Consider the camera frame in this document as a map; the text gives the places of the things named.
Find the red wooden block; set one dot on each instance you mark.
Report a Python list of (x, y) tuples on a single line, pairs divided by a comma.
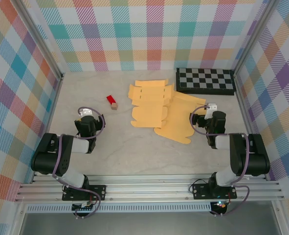
[(110, 100)]

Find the black grey chessboard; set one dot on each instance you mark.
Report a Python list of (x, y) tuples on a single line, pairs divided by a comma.
[(207, 78)]

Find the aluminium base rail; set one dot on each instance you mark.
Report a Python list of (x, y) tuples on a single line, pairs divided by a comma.
[(146, 188)]

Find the yellow paper box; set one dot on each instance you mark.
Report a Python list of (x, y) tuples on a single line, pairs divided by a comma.
[(181, 117), (149, 102)]

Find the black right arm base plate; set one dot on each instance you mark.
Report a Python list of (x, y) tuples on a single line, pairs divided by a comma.
[(200, 192)]

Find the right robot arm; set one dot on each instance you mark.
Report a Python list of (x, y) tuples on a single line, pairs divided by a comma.
[(256, 159)]

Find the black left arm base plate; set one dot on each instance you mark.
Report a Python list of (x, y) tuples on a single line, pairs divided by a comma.
[(99, 192)]

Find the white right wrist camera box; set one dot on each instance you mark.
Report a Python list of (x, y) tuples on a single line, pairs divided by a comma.
[(211, 109)]

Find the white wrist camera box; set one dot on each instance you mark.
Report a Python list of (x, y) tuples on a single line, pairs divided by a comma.
[(86, 112), (211, 109)]

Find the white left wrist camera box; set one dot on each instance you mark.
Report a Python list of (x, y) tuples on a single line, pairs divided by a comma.
[(86, 112)]

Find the natural wooden cube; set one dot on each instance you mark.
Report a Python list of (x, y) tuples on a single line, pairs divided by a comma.
[(114, 106)]

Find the aluminium corner post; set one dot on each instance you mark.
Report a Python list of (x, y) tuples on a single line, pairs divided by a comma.
[(41, 39), (253, 36)]

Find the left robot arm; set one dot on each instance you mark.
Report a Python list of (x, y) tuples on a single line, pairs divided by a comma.
[(46, 159)]

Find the aluminium side rail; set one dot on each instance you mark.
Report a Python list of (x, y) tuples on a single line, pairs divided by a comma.
[(245, 110), (52, 110)]

